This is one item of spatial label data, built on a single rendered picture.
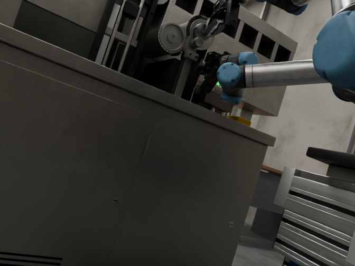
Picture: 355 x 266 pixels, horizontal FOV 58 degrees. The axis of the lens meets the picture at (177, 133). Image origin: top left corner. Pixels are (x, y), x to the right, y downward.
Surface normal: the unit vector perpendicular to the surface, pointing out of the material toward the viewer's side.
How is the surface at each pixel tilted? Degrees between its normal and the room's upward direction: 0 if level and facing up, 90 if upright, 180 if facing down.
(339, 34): 97
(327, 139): 90
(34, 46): 90
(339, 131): 90
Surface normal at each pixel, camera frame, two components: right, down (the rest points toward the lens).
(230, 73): -0.28, -0.14
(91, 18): 0.47, 0.11
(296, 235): -0.84, -0.29
